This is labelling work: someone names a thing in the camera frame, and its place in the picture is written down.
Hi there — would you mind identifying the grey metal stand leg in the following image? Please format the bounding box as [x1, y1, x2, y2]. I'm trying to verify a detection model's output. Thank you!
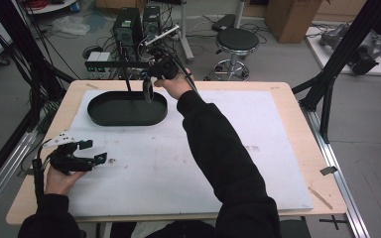
[178, 0, 196, 64]

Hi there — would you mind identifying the black round stool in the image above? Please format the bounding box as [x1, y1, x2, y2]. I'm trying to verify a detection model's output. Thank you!
[207, 27, 261, 82]

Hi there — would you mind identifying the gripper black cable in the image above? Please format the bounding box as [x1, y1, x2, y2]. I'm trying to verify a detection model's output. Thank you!
[31, 138, 56, 199]
[165, 54, 200, 96]

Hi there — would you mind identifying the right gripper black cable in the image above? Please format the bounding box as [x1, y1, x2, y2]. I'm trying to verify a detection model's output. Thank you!
[165, 54, 200, 96]

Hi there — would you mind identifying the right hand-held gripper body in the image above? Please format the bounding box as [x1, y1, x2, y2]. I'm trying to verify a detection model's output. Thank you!
[144, 24, 184, 81]

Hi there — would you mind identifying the white power supply box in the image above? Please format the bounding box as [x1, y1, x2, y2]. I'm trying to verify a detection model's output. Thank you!
[85, 51, 112, 80]

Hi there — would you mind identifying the brown cardboard box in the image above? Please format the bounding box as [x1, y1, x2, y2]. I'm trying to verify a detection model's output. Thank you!
[264, 0, 323, 45]

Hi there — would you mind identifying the person's left hand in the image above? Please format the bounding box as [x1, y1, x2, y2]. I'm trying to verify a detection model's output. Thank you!
[43, 165, 88, 197]

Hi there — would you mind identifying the black metal frame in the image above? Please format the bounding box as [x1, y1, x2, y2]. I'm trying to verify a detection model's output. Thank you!
[291, 0, 381, 144]
[0, 0, 77, 196]

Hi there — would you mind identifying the grey tape piece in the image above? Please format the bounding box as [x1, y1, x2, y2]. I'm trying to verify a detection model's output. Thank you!
[319, 166, 339, 177]

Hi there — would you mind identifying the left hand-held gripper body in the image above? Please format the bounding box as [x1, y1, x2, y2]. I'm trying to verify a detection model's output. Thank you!
[42, 130, 96, 177]

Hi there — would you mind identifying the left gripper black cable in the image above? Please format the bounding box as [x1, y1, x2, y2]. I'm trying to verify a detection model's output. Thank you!
[31, 138, 56, 199]

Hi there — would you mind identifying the slim black computer tower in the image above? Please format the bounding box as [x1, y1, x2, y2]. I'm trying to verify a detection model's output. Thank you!
[141, 4, 164, 51]

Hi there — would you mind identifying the person's right hand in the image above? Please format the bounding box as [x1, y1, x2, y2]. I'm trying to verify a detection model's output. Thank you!
[154, 67, 194, 101]

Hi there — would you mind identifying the aluminium rail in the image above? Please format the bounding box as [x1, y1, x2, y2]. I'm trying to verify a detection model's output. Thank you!
[0, 128, 40, 221]
[301, 107, 372, 238]

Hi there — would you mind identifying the large black computer tower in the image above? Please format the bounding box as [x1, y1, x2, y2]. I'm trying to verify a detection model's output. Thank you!
[111, 7, 144, 62]

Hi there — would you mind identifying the black flat case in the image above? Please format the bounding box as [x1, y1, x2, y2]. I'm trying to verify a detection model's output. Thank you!
[210, 13, 238, 33]

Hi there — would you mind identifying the white table mat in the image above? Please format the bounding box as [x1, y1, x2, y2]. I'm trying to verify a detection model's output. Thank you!
[66, 89, 315, 218]

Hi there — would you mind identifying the clear plastic bag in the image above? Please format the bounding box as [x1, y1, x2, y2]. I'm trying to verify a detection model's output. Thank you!
[50, 15, 91, 37]

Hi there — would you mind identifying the grey machine part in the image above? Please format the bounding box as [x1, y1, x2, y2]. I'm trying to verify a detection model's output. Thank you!
[318, 22, 381, 76]

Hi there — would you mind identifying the black oval tray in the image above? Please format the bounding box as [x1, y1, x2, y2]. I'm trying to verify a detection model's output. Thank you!
[86, 90, 169, 127]

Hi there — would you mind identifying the person's lap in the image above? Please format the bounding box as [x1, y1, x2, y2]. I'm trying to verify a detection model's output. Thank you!
[108, 219, 226, 238]

